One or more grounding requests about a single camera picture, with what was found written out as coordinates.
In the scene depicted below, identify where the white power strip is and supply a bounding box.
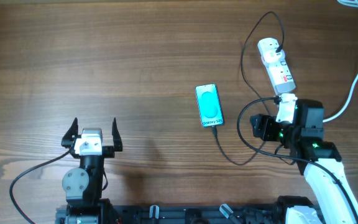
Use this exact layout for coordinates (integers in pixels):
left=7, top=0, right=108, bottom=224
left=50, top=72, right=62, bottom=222
left=257, top=37, right=296, bottom=95

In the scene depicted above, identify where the white charger adapter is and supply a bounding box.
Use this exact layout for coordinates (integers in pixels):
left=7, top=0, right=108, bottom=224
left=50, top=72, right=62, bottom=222
left=261, top=49, right=285, bottom=67

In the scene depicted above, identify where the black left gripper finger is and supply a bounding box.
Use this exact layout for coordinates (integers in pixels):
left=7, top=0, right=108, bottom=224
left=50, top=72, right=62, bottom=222
left=61, top=118, right=78, bottom=146
left=111, top=118, right=122, bottom=152

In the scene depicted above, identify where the black charging cable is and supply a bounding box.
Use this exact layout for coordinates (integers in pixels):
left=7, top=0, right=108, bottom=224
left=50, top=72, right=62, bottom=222
left=210, top=11, right=285, bottom=166

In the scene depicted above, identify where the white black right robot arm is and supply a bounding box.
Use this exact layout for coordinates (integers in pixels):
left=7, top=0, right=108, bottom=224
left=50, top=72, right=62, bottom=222
left=250, top=112, right=358, bottom=223

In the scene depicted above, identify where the Galaxy S25 smartphone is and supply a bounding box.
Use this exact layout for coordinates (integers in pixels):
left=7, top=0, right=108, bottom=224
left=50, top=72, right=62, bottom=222
left=195, top=83, right=224, bottom=128

